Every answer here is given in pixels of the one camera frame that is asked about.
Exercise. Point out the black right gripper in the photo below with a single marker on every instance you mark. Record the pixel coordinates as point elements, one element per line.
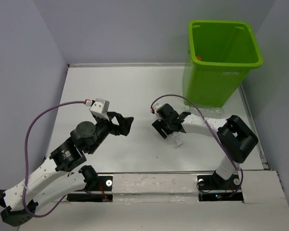
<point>160,124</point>

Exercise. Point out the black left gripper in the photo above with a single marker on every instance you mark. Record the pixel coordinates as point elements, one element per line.
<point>125,123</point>

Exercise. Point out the large clear crushed bottle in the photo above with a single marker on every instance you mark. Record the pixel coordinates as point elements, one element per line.
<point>175,140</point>

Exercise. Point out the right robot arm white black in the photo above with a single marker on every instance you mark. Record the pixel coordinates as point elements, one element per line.
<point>232,134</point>

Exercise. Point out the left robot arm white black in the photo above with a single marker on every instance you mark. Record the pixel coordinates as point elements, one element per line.
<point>63,172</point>

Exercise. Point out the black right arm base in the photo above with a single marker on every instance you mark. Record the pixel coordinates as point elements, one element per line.
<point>213,188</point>

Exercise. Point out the green plastic bin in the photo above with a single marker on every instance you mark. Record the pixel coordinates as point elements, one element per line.
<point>229,51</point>

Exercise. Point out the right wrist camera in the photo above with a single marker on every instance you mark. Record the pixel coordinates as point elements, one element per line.
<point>155,107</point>

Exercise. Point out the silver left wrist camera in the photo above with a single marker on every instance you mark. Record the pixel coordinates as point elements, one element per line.
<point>100,108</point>

